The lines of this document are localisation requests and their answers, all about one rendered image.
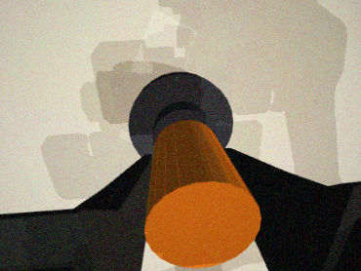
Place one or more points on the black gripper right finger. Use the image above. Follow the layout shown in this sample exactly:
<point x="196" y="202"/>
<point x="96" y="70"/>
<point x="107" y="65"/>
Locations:
<point x="304" y="224"/>

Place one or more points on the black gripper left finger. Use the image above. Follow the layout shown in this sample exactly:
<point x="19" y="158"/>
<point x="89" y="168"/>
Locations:
<point x="103" y="233"/>

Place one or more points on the orange cylinder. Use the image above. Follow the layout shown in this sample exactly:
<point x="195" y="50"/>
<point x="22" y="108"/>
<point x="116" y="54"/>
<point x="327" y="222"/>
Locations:
<point x="199" y="210"/>

